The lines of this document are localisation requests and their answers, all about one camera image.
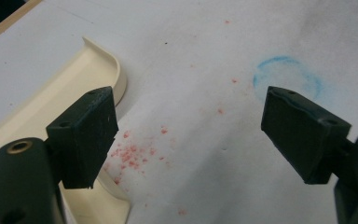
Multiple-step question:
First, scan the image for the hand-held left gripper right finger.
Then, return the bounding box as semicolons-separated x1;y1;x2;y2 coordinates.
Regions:
260;86;352;186

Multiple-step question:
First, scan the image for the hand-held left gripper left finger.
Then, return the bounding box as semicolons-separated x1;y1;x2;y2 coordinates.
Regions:
45;86;119;190

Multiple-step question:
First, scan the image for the cream plastic dustpan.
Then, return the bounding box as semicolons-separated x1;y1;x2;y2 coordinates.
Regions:
0;35;131;224

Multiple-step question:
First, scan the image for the wooden table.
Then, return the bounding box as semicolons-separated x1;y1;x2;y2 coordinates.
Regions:
0;0;43;49

